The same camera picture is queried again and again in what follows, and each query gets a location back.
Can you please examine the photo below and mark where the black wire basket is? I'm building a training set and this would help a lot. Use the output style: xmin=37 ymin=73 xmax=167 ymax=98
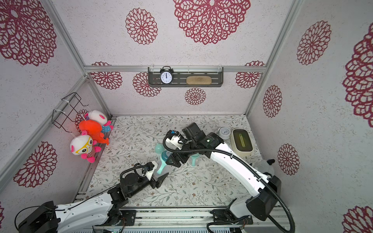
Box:
xmin=51 ymin=92 xmax=88 ymax=133

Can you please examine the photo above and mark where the grey wall shelf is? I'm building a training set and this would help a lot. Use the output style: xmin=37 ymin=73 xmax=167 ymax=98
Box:
xmin=148 ymin=67 xmax=224 ymax=88

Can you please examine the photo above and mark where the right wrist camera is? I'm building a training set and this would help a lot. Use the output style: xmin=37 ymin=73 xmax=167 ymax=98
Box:
xmin=166 ymin=131 xmax=185 ymax=150

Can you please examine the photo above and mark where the white plush red striped outfit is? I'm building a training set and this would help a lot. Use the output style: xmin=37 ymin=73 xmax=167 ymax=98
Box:
xmin=70 ymin=131 xmax=102 ymax=163

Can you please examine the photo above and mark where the black alarm clock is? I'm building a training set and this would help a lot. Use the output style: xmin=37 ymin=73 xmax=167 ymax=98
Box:
xmin=160 ymin=66 xmax=174 ymax=85

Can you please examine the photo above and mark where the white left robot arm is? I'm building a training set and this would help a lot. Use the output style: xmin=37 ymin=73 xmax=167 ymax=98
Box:
xmin=15 ymin=161 xmax=161 ymax=233

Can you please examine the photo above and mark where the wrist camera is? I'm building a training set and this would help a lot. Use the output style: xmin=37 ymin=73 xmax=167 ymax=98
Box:
xmin=166 ymin=131 xmax=185 ymax=150
xmin=145 ymin=170 xmax=156 ymax=181

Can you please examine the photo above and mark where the teal nipple collar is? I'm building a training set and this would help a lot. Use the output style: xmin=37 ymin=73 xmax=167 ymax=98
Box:
xmin=161 ymin=150 xmax=172 ymax=162

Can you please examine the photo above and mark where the white small alarm clock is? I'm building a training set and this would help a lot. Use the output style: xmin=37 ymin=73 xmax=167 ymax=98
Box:
xmin=218 ymin=127 xmax=231 ymax=140

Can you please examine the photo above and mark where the cream box dark lid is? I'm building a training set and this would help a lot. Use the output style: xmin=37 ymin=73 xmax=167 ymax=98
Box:
xmin=230 ymin=129 xmax=254 ymax=156

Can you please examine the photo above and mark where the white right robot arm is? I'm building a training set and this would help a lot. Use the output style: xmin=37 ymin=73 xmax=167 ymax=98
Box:
xmin=154 ymin=123 xmax=281 ymax=221

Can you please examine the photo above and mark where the grey white plush toy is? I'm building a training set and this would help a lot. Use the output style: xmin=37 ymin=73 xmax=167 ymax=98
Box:
xmin=253 ymin=159 xmax=275 ymax=177

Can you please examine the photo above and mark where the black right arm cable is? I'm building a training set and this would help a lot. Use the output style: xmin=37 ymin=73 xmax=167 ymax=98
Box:
xmin=162 ymin=132 xmax=295 ymax=233

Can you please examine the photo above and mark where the white plush blue polka-dot outfit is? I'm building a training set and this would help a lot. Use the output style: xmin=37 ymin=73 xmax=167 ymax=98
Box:
xmin=84 ymin=110 xmax=114 ymax=134

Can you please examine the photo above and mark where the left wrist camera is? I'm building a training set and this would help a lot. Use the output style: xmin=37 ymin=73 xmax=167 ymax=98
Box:
xmin=145 ymin=170 xmax=156 ymax=181

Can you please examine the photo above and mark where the orange plush toy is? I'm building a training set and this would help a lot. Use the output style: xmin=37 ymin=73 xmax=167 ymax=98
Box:
xmin=78 ymin=120 xmax=110 ymax=145

